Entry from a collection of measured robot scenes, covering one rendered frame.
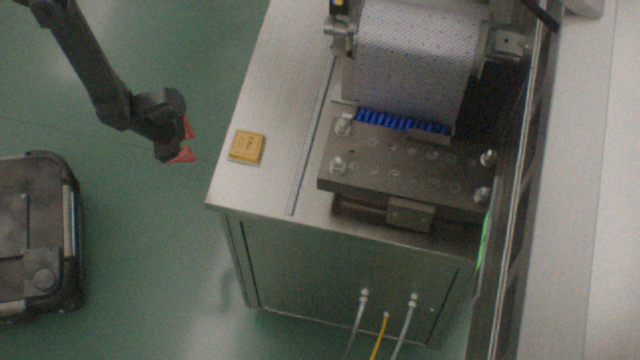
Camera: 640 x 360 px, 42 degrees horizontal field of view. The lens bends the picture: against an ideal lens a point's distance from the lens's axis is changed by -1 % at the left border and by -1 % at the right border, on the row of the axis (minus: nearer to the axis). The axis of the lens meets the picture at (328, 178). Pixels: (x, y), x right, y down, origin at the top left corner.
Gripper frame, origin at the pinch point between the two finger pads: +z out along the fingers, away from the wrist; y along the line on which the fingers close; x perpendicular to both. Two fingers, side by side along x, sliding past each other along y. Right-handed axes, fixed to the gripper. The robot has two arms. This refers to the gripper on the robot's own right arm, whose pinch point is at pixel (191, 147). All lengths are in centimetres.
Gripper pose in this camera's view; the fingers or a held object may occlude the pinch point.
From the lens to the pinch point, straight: 185.1
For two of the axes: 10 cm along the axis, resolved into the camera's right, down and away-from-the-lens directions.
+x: -8.6, 3.4, 3.8
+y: -1.6, -8.9, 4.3
